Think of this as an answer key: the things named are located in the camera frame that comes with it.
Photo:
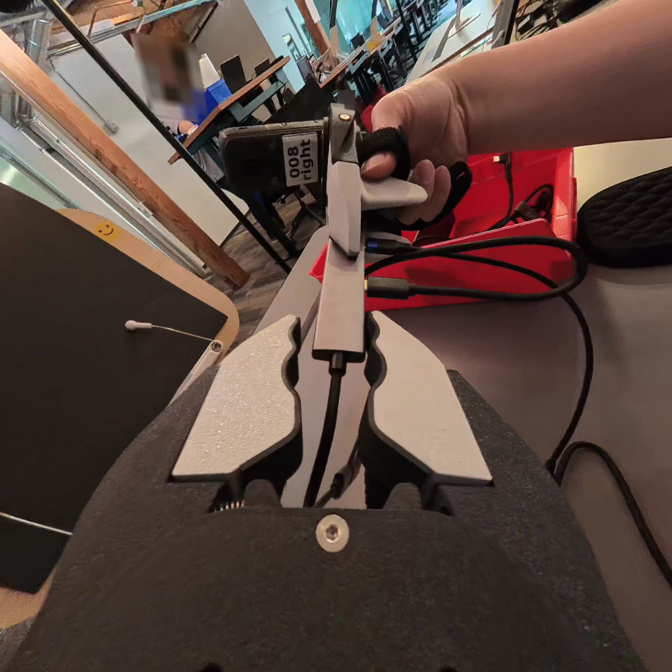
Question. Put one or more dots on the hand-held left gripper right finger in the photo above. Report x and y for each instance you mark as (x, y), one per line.
(425, 420)

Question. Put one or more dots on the person's right forearm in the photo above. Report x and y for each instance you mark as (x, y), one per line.
(567, 78)

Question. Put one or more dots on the black panel wooden board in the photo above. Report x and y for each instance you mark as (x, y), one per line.
(78, 367)

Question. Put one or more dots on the grey usb hub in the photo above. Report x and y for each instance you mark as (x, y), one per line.
(341, 315)

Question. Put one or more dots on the black office chair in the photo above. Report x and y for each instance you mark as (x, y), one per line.
(307, 102)

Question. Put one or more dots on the black oval mesh pad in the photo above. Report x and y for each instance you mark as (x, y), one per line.
(630, 220)

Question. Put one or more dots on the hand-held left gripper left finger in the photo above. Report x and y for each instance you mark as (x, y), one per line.
(241, 414)

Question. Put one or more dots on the blue storage bin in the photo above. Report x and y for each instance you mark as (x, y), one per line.
(216, 94)

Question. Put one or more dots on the wooden desk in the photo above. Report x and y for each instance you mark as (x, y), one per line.
(231, 99)

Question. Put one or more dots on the wooden post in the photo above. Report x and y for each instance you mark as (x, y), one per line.
(131, 173)

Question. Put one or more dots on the red plastic bin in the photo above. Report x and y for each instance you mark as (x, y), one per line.
(498, 273)

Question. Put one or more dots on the person's right hand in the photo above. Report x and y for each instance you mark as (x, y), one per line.
(430, 120)

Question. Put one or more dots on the black metal pole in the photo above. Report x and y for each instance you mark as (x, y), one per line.
(157, 120)

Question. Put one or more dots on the white stand bracket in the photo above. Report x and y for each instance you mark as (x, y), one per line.
(212, 349)

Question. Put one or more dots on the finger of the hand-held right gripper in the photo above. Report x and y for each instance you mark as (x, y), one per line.
(345, 210)

